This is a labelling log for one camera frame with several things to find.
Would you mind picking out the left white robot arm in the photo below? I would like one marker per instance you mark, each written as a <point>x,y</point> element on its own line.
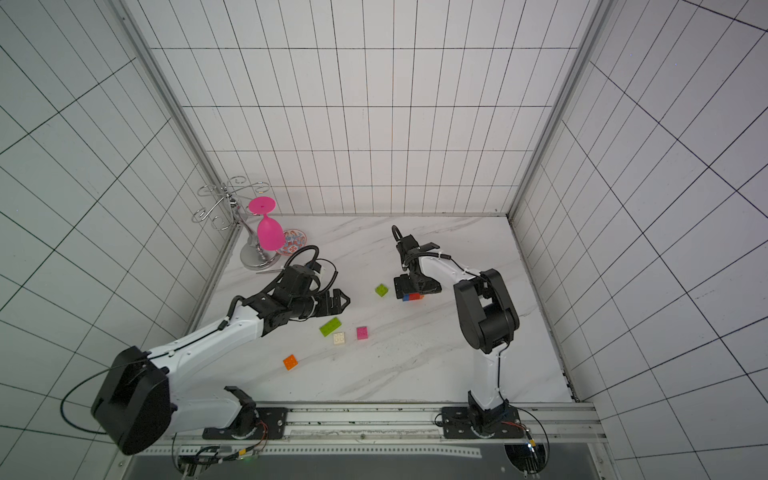
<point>146,394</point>

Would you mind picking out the patterned small bowl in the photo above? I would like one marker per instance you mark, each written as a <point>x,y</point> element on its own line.
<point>294,240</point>

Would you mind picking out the small green lego brick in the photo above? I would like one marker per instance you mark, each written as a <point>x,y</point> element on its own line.
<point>381,290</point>

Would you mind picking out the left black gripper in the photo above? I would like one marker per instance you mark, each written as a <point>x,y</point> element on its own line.
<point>325,303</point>

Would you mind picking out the long green lego brick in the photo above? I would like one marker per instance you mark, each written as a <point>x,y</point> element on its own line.
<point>330,327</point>

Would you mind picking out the silver wire glass rack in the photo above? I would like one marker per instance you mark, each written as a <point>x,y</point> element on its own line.
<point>229,210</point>

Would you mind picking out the orange lego brick front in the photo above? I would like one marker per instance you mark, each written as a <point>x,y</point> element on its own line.
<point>290,362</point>

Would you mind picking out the magenta lego brick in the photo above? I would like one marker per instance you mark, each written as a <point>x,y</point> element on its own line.
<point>362,333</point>

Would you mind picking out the pink plastic wine glass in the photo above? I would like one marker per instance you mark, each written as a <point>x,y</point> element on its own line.
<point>269,231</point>

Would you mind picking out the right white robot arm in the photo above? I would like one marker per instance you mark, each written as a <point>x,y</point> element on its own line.
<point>487,320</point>

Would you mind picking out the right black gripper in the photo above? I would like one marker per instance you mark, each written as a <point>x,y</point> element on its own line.
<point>417,282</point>

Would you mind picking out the aluminium mounting rail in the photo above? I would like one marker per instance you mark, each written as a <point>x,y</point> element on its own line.
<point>387,428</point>

